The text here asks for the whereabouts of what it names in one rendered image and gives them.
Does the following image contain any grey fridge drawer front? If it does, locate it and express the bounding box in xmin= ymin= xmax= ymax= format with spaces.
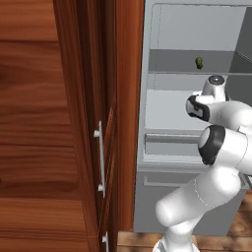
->
xmin=132 ymin=170 xmax=248 ymax=237

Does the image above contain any open grey fridge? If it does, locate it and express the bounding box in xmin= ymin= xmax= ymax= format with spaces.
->
xmin=132 ymin=0 xmax=252 ymax=237

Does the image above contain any white cabinet door handle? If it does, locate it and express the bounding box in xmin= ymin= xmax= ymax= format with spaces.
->
xmin=101 ymin=231 xmax=110 ymax=252
xmin=93 ymin=120 xmax=106 ymax=199

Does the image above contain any wooden cabinet door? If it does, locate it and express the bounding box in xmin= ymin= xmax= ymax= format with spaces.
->
xmin=52 ymin=0 xmax=118 ymax=252

